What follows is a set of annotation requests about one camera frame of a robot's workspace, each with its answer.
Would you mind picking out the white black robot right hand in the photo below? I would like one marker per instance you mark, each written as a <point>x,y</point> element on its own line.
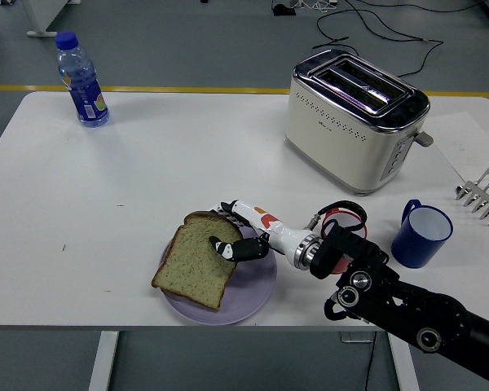
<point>281,234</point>

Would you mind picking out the brown-crusted bread slice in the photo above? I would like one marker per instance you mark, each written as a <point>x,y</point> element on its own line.
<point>197,260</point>

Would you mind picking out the cream and chrome toaster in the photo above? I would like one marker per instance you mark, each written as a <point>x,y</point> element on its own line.
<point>342,138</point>

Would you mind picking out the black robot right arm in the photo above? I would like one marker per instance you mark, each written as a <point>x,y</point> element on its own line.
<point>391,285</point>

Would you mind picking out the purple round plate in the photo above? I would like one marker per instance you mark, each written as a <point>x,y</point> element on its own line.
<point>250,293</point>

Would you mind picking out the red mug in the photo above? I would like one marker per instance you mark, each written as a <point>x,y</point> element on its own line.
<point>344,215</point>

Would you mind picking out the blue mug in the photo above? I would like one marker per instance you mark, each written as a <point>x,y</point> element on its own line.
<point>415,248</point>

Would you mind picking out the white table leg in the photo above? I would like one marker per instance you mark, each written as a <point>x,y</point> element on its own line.
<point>407,370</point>
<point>104,362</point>

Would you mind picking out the metal toast rack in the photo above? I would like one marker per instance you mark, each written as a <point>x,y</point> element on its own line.
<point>487,195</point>

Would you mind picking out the black floor socket box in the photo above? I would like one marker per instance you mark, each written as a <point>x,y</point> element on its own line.
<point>284,10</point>

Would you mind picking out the blue-capped water bottle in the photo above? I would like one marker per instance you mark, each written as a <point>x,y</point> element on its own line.
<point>85,93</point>

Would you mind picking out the white background desk leg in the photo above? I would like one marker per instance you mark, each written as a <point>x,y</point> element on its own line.
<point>40,16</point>

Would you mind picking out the grey under-table bracket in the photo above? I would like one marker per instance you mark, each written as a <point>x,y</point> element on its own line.
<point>352,337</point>

